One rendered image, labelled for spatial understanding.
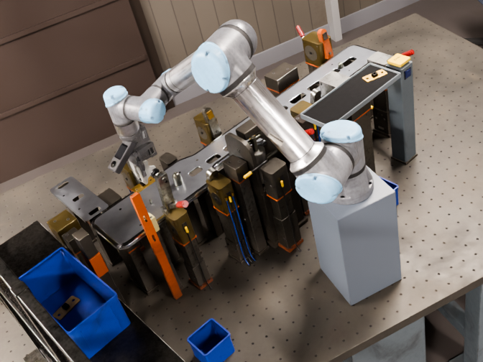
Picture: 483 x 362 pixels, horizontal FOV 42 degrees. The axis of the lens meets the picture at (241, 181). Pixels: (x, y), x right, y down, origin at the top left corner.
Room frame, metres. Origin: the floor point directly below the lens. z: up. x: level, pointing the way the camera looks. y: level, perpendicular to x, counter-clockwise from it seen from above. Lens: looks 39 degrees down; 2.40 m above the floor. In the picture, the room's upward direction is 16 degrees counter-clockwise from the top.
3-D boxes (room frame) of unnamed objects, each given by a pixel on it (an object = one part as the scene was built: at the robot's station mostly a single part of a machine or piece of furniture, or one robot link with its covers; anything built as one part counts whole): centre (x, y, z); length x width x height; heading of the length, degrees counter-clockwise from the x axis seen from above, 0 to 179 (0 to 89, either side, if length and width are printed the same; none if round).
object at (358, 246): (1.41, -0.31, 0.90); 0.20 x 0.20 x 0.40; 15
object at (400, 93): (1.94, -0.66, 0.92); 0.08 x 0.08 x 0.44; 32
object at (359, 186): (1.41, -0.31, 1.15); 0.15 x 0.15 x 0.10
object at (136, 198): (1.53, 0.33, 0.95); 0.03 x 0.01 x 0.50; 122
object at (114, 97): (1.73, 0.30, 1.40); 0.09 x 0.08 x 0.11; 51
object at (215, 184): (1.64, 0.07, 0.88); 0.11 x 0.07 x 0.37; 32
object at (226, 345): (1.26, 0.23, 0.75); 0.11 x 0.10 x 0.09; 122
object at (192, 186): (1.98, -0.08, 1.00); 1.38 x 0.22 x 0.02; 122
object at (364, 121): (1.80, -0.44, 0.92); 0.10 x 0.08 x 0.45; 122
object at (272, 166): (1.63, -0.12, 0.89); 0.09 x 0.08 x 0.38; 32
